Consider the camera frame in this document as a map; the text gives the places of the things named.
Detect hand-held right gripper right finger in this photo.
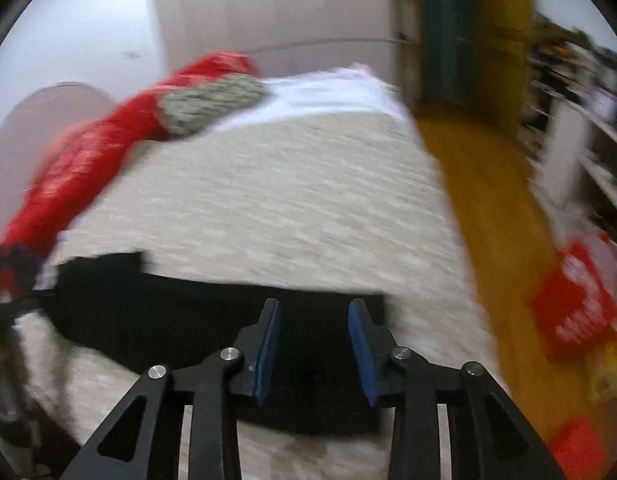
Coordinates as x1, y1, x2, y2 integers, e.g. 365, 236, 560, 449
347, 298, 569, 480

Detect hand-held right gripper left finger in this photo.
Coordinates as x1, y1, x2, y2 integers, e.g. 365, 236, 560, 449
58, 298, 281, 480

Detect black pants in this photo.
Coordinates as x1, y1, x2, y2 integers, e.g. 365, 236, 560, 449
47, 251, 389, 437

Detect beige bed mat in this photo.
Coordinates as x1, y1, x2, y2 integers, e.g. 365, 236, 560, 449
8, 110, 514, 480

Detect red printed bag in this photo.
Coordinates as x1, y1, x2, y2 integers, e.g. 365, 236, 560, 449
531, 240, 617, 361

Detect small red box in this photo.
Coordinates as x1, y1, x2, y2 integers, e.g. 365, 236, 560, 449
548, 417, 609, 480

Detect yellow packet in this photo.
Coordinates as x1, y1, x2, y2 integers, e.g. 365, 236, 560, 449
585, 342, 617, 406

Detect grey knitted cloth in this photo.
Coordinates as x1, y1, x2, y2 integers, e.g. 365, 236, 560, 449
157, 74, 269, 138

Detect white bed sheet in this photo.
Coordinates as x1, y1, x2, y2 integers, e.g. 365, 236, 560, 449
208, 62, 414, 133

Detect white shelf rack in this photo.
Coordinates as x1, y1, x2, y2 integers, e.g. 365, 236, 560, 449
518, 40, 617, 241

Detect teal door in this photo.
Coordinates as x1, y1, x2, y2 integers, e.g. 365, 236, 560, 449
419, 0, 484, 106

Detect white wardrobe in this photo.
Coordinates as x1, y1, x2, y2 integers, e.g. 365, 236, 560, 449
148, 0, 404, 56

